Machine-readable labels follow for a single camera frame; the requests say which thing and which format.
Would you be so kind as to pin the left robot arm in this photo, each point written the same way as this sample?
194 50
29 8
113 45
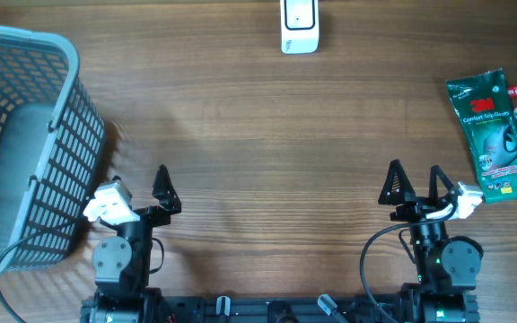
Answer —
122 263

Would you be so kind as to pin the green 3M gloves packet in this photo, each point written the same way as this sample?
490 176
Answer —
485 112

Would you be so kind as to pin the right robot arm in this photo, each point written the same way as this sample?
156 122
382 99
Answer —
446 267

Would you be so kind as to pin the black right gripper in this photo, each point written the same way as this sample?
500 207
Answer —
404 195

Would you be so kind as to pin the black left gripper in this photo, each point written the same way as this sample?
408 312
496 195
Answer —
168 199

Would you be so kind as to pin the grey plastic mesh basket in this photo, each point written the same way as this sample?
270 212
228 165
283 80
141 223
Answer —
51 140

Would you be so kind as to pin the white barcode scanner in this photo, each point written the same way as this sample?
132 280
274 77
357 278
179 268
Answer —
300 26

